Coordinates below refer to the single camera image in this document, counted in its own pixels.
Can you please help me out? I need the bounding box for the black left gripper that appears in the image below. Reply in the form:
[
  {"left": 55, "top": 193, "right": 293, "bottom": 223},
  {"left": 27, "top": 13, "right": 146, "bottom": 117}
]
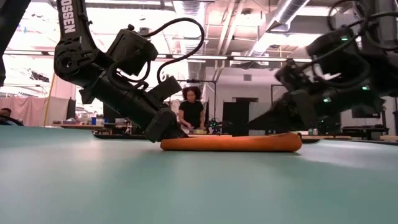
[{"left": 79, "top": 67, "right": 189, "bottom": 143}]

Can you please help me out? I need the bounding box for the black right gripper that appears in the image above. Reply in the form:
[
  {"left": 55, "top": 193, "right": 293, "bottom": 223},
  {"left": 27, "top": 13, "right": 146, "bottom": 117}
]
[{"left": 248, "top": 58, "right": 386, "bottom": 131}]

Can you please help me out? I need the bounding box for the orange towel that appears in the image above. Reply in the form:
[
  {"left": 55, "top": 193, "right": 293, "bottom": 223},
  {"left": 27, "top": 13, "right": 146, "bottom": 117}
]
[{"left": 160, "top": 132, "right": 303, "bottom": 153}]

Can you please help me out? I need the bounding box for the person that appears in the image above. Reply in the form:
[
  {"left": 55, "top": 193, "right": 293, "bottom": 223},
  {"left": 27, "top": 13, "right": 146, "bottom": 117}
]
[
  {"left": 0, "top": 108, "right": 24, "bottom": 126},
  {"left": 177, "top": 86, "right": 206, "bottom": 131}
]

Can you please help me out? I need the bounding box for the black cabinet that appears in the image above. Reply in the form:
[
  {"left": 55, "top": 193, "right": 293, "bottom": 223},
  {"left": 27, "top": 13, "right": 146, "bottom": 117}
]
[{"left": 222, "top": 98, "right": 259, "bottom": 136}]

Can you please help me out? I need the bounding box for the ceiling light bar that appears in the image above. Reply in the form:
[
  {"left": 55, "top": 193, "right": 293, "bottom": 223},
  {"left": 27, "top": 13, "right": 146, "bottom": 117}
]
[{"left": 155, "top": 54, "right": 312, "bottom": 63}]

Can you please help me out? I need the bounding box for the pink curtain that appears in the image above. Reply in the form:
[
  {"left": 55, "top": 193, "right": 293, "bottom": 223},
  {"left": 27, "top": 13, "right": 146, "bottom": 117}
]
[{"left": 0, "top": 95, "right": 70, "bottom": 127}]

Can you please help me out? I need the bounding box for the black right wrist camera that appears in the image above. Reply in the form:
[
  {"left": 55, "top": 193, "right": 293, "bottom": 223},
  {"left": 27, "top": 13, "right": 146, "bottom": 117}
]
[{"left": 306, "top": 27, "right": 371, "bottom": 78}]

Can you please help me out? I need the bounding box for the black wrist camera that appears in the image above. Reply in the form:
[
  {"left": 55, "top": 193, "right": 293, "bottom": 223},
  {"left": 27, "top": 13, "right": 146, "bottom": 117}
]
[
  {"left": 106, "top": 24, "right": 159, "bottom": 77},
  {"left": 306, "top": 27, "right": 371, "bottom": 78}
]

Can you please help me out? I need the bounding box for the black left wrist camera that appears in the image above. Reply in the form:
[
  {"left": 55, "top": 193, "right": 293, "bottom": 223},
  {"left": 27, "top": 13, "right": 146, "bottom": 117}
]
[{"left": 106, "top": 24, "right": 159, "bottom": 77}]

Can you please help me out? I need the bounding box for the silver ceiling duct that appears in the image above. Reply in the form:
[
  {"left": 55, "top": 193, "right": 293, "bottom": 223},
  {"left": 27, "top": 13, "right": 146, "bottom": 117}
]
[{"left": 248, "top": 0, "right": 312, "bottom": 57}]

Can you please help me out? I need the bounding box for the black left camera cable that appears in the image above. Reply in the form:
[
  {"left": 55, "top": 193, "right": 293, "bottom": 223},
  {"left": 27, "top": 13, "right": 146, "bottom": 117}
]
[{"left": 107, "top": 17, "right": 206, "bottom": 91}]

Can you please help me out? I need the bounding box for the yellow cable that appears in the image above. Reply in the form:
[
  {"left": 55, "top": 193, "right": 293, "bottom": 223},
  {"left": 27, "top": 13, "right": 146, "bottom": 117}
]
[{"left": 43, "top": 73, "right": 56, "bottom": 127}]

